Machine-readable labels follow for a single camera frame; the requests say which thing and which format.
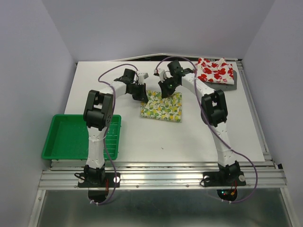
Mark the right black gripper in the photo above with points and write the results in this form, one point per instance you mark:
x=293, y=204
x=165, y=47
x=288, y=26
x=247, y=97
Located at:
x=165, y=92

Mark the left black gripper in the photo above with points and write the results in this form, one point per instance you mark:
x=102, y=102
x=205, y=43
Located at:
x=142, y=96

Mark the lemon print skirt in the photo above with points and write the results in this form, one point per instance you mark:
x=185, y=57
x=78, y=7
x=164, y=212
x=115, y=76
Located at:
x=165, y=109

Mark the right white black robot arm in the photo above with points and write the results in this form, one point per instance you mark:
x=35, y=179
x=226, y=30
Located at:
x=214, y=114

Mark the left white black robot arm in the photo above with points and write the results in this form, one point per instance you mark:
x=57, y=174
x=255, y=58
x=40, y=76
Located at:
x=98, y=113

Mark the grey folded skirt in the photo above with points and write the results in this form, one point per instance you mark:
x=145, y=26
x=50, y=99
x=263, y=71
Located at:
x=225, y=87

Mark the red poppy print skirt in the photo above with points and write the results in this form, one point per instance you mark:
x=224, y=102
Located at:
x=219, y=72

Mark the green plastic tray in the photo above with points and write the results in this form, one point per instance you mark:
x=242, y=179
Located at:
x=68, y=138

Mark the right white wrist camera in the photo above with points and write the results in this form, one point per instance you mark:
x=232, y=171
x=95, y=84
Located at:
x=161, y=73

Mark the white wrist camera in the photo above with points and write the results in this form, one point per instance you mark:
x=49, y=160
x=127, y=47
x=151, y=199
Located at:
x=161, y=73
x=142, y=77

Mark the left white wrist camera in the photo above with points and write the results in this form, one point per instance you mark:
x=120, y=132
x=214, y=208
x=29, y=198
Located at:
x=142, y=77

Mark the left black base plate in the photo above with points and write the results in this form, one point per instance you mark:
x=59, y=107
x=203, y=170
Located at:
x=108, y=181

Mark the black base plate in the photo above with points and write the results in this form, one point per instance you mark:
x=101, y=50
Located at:
x=108, y=181
x=219, y=179

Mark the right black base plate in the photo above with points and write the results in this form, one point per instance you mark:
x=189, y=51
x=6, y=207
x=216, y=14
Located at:
x=219, y=179

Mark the aluminium front rail frame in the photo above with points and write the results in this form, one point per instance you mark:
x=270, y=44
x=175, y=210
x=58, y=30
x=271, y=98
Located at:
x=159, y=176

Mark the right side aluminium rail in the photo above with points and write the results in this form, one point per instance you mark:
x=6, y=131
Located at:
x=266, y=153

